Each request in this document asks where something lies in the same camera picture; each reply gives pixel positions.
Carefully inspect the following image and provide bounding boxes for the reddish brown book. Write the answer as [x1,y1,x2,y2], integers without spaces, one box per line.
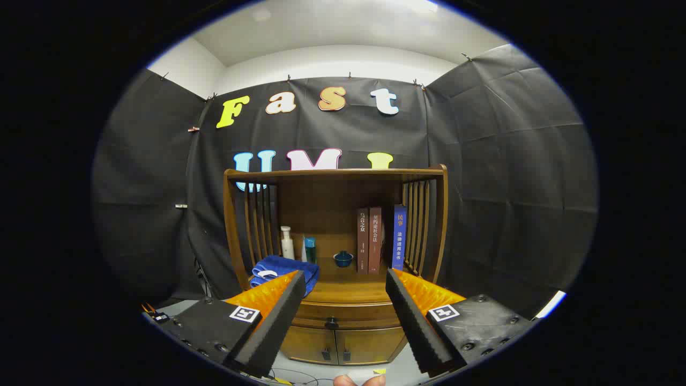
[369,207,383,274]

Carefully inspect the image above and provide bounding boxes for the wooden cabinet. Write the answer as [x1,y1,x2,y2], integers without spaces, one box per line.
[223,164,449,366]

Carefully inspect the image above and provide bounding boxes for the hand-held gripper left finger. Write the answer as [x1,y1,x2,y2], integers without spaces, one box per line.
[144,270,306,378]

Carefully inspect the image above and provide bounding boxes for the dark brown book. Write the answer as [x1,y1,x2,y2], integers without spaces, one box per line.
[357,208,370,274]

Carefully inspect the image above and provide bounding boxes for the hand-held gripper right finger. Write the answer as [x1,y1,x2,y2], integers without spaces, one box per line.
[386,268,536,376]

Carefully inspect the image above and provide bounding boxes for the black electronic device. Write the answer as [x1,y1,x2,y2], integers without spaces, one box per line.
[140,303,172,325]

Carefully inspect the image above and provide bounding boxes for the blue folded towel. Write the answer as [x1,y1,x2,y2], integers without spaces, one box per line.
[249,255,320,297]

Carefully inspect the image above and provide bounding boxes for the wooden drawer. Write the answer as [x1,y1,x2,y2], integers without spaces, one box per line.
[292,300,402,330]

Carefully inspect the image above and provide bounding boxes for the blue book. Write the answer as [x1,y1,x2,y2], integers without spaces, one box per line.
[392,204,408,271]

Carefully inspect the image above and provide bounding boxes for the wooden countertop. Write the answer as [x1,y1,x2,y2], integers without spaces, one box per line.
[252,256,429,305]

